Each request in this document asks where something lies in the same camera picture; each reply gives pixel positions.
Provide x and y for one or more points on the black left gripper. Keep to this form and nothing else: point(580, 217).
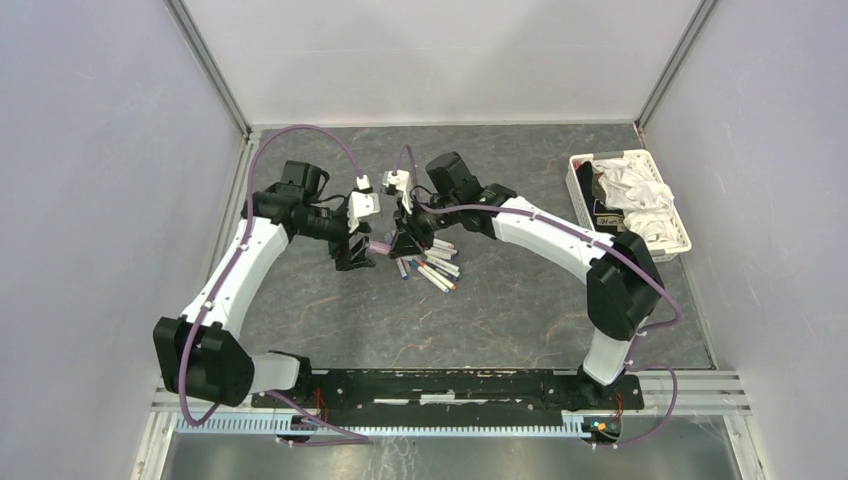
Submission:
point(347, 259)

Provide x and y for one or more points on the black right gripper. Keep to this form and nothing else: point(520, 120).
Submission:
point(404, 244)

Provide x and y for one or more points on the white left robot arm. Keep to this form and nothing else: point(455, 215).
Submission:
point(199, 353)

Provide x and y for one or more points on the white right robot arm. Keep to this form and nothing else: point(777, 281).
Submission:
point(622, 283)

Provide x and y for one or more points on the white marker red tip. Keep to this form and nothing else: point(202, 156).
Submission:
point(442, 252)

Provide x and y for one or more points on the white marker orange tip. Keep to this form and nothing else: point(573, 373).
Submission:
point(430, 276)

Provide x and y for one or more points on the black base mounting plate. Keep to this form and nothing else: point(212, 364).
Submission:
point(460, 397)

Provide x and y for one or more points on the black printed t-shirt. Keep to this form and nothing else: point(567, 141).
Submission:
point(602, 218)

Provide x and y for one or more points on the white crumpled cloth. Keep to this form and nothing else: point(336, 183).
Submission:
point(629, 184)

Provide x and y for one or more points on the white perforated plastic basket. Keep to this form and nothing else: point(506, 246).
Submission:
point(660, 253)

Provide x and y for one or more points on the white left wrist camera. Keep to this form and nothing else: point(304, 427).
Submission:
point(363, 203)

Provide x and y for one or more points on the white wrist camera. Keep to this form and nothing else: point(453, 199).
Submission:
point(398, 183)
point(363, 203)

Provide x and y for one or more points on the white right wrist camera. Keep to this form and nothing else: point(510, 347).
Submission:
point(398, 183)

